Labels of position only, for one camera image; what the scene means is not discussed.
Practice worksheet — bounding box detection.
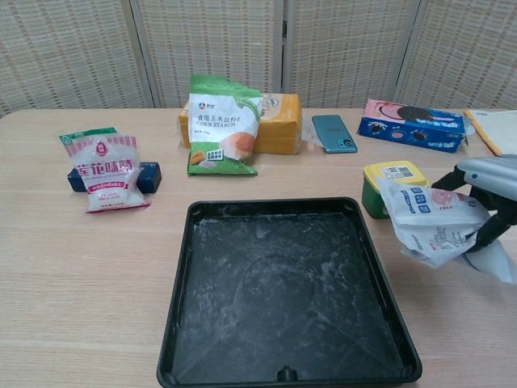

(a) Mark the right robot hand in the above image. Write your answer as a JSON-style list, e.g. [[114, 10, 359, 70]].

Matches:
[[431, 153, 517, 254]]

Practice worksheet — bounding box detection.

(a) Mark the white red snack bag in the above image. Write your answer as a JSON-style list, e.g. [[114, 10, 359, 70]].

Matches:
[[375, 175, 517, 285]]

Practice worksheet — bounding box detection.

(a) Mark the black square tray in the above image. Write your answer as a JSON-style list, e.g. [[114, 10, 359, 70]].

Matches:
[[156, 196, 423, 388]]

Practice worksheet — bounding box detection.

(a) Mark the green white snack pouch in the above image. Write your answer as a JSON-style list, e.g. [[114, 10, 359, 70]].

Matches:
[[186, 74, 266, 177]]

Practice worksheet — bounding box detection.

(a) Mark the red white MSG bag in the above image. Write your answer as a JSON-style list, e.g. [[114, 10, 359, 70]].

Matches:
[[58, 127, 153, 214]]

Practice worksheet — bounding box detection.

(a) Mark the white notebook yellow spine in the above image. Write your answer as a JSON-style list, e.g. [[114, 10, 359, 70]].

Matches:
[[464, 108, 517, 158]]

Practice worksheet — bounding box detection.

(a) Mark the blue pink cookie box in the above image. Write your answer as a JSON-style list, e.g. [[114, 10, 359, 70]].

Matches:
[[356, 98, 469, 154]]

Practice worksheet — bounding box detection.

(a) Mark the yellow-lidded green container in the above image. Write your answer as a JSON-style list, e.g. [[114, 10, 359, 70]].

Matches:
[[361, 160, 431, 220]]

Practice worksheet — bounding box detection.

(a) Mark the teal smartphone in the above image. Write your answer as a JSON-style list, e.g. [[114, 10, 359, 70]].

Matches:
[[311, 114, 359, 154]]

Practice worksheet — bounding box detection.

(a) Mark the clear plastic wrapper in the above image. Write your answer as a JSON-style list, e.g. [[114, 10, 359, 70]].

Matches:
[[301, 120, 324, 150]]

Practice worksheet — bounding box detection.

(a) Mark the yellow tissue pack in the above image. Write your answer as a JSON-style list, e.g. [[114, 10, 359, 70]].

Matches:
[[179, 92, 303, 156]]

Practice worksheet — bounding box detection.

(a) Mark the woven folding screen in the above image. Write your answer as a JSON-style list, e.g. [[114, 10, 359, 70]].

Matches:
[[0, 0, 517, 118]]

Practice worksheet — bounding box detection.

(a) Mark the dark blue box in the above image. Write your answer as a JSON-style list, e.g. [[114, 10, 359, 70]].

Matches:
[[67, 161, 163, 195]]

